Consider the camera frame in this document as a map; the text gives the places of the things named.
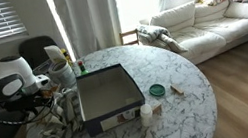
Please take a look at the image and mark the white sofa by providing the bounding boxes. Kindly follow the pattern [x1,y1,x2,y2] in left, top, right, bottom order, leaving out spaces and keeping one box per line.
[135,0,248,73]

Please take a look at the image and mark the green round lid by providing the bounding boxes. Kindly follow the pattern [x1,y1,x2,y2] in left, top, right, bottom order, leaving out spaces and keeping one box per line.
[147,82,167,99]

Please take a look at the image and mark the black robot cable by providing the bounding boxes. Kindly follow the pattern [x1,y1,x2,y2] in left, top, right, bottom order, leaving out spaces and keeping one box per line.
[0,89,59,130]

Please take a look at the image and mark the yellow bottle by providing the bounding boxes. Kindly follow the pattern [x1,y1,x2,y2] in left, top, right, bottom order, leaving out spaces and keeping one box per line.
[60,47,74,69]

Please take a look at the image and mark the white paper card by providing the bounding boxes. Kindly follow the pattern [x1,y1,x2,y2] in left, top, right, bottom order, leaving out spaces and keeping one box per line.
[43,43,68,67]

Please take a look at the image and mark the white round canister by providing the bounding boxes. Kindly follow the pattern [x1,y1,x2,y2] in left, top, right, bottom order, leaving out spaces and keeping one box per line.
[46,58,78,92]

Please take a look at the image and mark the striped cream grey towel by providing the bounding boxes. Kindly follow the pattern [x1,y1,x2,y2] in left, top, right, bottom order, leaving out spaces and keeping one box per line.
[41,85,88,138]

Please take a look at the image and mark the black office chair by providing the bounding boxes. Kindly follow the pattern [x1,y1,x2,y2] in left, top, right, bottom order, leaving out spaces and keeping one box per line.
[17,32,64,73]

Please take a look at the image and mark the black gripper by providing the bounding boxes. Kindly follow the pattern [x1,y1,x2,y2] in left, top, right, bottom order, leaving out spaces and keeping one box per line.
[20,87,56,112]

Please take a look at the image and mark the dark blue cardboard box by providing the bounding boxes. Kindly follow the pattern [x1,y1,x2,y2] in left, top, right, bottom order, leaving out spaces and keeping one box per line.
[73,59,151,138]

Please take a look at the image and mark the white plastic bottle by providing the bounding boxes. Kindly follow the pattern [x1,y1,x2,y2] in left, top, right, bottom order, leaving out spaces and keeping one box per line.
[137,102,156,129]

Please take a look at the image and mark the small wooden chair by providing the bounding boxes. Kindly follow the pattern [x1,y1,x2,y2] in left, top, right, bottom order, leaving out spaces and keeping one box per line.
[119,28,141,48]

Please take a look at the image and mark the green bottle with red cap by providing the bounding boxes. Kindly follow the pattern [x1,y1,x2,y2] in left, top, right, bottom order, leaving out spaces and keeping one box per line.
[76,59,89,76]

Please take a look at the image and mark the grey white blanket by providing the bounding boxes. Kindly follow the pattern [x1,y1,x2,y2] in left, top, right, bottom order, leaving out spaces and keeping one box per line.
[136,17,190,60]

